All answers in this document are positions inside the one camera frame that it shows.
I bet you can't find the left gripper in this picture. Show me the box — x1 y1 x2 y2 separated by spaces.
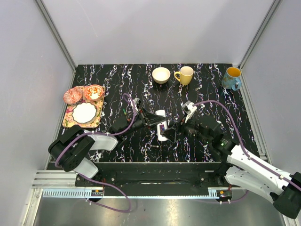
122 107 167 137

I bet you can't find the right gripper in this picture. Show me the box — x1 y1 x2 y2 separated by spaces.
160 112 211 144

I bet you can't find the white remote control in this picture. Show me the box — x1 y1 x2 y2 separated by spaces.
155 110 168 142

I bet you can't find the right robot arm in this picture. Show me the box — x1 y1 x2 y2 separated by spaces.
159 116 301 219

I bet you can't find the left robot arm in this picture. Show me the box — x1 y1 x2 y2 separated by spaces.
48 108 166 186

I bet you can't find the cream ceramic bowl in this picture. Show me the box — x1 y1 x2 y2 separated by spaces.
152 67 170 84

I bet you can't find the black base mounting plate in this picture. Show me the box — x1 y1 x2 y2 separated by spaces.
74 162 243 196

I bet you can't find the yellow mug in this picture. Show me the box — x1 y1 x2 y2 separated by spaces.
174 66 194 85

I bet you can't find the orange floral small bowl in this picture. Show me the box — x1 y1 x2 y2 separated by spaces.
83 84 104 101

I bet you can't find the white scalloped plate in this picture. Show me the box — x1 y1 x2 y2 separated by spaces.
72 103 96 123

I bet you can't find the blue butterfly mug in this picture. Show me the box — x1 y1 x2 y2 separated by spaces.
222 67 241 91

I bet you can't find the floral rectangular tray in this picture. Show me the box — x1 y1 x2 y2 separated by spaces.
62 86 105 128

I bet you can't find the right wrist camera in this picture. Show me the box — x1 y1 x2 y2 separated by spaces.
182 101 197 123

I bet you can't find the aluminium rail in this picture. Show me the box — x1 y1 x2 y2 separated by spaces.
32 169 83 189

